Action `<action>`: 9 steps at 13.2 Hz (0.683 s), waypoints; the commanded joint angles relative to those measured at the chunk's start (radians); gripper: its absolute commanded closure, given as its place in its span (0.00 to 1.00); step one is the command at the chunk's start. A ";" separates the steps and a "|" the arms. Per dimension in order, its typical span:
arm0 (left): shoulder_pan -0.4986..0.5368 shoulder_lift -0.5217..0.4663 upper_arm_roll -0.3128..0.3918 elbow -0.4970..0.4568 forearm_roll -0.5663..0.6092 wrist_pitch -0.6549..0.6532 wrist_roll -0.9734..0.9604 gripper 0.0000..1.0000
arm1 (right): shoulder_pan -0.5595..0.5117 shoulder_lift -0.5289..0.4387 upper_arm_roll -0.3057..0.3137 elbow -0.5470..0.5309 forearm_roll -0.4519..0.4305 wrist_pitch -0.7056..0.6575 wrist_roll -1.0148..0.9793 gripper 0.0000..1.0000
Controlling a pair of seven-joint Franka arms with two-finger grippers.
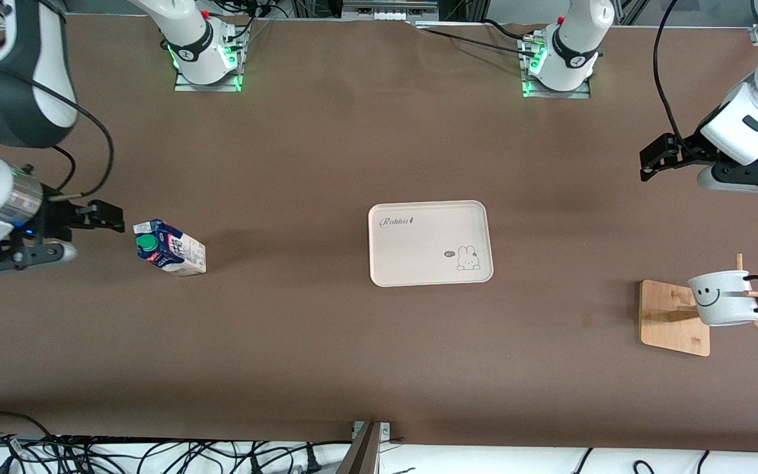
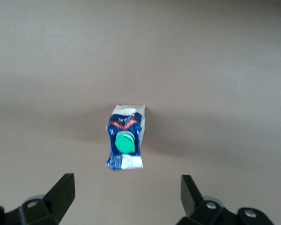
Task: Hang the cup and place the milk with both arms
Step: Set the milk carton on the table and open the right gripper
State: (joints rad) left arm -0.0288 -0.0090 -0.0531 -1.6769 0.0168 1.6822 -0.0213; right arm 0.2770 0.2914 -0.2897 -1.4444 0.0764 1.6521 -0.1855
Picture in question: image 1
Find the metal camera post bracket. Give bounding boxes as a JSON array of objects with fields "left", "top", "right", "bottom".
[{"left": 334, "top": 420, "right": 393, "bottom": 474}]

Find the black cable on table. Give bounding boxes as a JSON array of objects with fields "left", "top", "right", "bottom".
[{"left": 411, "top": 18, "right": 545, "bottom": 59}]

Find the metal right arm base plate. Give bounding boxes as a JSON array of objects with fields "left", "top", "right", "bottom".
[{"left": 174, "top": 25, "right": 243, "bottom": 93}]

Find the tangled black floor cable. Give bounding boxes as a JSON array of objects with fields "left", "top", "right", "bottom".
[{"left": 0, "top": 431, "right": 353, "bottom": 474}]

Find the wooden cup rack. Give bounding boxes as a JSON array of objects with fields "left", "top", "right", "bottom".
[{"left": 639, "top": 253, "right": 758, "bottom": 357}]

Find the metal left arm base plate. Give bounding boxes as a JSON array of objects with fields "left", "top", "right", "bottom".
[{"left": 521, "top": 33, "right": 592, "bottom": 100}]

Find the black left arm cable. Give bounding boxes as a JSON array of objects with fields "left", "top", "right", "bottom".
[{"left": 654, "top": 0, "right": 690, "bottom": 147}]

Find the blue white milk carton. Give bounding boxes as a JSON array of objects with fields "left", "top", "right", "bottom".
[{"left": 132, "top": 219, "right": 208, "bottom": 278}]

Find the thick black arching cable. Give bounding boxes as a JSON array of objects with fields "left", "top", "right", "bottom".
[{"left": 0, "top": 411, "right": 64, "bottom": 443}]

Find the white smiley mug black handle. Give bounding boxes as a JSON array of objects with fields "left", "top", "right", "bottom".
[{"left": 687, "top": 269, "right": 758, "bottom": 328}]

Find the cream rabbit print tray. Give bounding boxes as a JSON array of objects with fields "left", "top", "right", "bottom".
[{"left": 368, "top": 199, "right": 494, "bottom": 288}]

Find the grey metal equipment box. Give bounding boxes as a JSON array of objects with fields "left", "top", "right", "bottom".
[{"left": 341, "top": 0, "right": 440, "bottom": 24}]

